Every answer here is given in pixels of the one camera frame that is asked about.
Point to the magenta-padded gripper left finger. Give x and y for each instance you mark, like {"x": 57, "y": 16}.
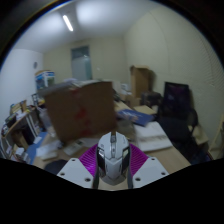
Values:
{"x": 75, "y": 171}

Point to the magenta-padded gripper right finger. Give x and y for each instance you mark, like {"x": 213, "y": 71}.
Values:
{"x": 150, "y": 170}

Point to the white and black computer mouse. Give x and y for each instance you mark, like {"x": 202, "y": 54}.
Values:
{"x": 113, "y": 160}

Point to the white remote control with display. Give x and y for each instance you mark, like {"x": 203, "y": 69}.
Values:
{"x": 73, "y": 147}

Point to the large white book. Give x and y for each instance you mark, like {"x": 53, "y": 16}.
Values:
{"x": 152, "y": 136}

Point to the blue book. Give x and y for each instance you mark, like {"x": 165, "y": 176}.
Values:
{"x": 136, "y": 117}

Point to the large brown cardboard sheet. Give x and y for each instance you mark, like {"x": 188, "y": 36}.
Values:
{"x": 80, "y": 110}

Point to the black office chair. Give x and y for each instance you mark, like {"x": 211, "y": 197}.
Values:
{"x": 176, "y": 110}

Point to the shelf unit with books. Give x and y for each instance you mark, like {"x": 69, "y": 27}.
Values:
{"x": 10, "y": 151}

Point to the black bag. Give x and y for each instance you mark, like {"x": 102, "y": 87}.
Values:
{"x": 150, "y": 99}

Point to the wooden side desk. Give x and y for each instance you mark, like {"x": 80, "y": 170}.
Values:
{"x": 18, "y": 121}

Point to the tall open cardboard box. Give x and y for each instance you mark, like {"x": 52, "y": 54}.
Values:
{"x": 140, "y": 80}

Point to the blue and white display cabinet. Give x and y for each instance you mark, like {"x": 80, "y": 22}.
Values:
{"x": 45, "y": 80}

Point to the grey framed glass door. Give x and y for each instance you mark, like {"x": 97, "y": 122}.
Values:
{"x": 81, "y": 63}

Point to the ceiling tube light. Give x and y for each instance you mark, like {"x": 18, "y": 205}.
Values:
{"x": 68, "y": 23}

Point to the round wall clock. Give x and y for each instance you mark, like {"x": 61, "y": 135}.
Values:
{"x": 35, "y": 65}

